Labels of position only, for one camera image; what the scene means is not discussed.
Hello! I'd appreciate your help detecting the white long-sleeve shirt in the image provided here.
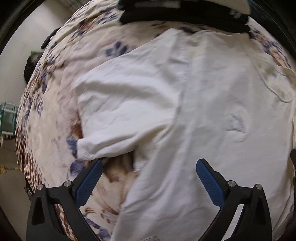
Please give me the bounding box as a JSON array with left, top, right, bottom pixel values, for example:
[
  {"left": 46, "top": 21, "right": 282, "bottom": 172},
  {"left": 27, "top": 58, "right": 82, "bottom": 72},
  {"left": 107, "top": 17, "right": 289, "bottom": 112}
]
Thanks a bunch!
[{"left": 74, "top": 29, "right": 295, "bottom": 240}]

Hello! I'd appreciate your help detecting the black clothes pile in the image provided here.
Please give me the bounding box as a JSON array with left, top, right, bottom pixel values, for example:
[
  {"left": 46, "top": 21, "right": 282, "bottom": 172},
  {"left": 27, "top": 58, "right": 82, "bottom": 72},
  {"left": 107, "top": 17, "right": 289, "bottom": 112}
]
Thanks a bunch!
[{"left": 23, "top": 51, "right": 43, "bottom": 84}]

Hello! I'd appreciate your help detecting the floral fleece bed blanket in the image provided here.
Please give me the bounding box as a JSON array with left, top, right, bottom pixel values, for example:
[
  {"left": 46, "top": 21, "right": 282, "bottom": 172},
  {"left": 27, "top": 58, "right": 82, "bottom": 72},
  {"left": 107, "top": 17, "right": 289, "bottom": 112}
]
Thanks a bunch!
[{"left": 16, "top": 1, "right": 295, "bottom": 240}]

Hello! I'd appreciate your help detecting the teal storage cart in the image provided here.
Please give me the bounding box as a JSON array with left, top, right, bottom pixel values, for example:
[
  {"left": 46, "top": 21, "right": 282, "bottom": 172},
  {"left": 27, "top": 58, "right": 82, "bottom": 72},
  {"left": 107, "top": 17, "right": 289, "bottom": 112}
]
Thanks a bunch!
[{"left": 1, "top": 102, "right": 19, "bottom": 137}]

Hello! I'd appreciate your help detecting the folded black garment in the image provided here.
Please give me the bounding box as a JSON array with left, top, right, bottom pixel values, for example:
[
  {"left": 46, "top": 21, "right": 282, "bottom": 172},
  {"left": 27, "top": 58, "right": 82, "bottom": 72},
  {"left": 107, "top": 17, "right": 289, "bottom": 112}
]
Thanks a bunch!
[{"left": 118, "top": 1, "right": 249, "bottom": 33}]

